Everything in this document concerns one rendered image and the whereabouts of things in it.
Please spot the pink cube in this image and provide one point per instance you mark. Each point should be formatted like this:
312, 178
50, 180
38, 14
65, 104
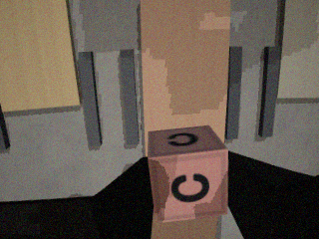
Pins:
188, 171

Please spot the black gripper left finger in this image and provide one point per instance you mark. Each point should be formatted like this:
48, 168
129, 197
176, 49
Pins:
122, 210

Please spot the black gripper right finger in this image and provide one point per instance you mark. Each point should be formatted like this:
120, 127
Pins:
270, 202

